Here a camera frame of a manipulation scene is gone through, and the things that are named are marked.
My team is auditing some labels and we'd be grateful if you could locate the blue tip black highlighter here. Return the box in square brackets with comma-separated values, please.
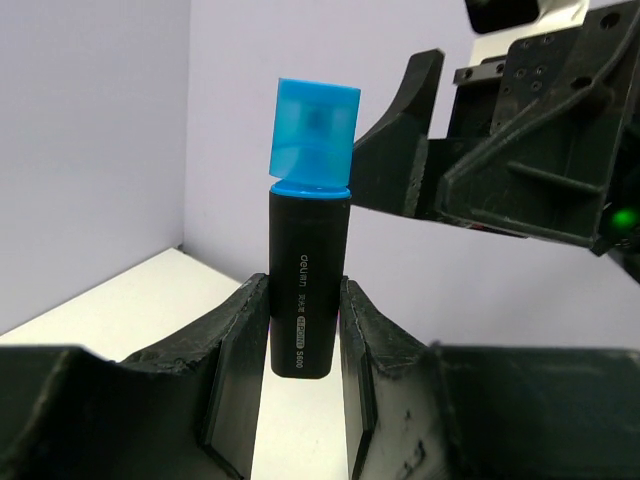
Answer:
[267, 77, 362, 381]

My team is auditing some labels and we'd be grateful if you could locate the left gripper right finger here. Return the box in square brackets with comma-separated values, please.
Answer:
[339, 279, 639, 479]

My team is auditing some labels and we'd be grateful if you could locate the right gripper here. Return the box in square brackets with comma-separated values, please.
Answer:
[349, 1, 639, 255]

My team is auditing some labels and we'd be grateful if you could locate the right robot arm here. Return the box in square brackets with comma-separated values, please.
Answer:
[350, 1, 639, 277]

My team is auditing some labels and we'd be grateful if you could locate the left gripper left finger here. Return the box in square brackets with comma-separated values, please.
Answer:
[1, 274, 269, 479]

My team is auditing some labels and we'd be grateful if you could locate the blue highlighter cap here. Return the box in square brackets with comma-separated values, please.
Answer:
[269, 78, 361, 190]

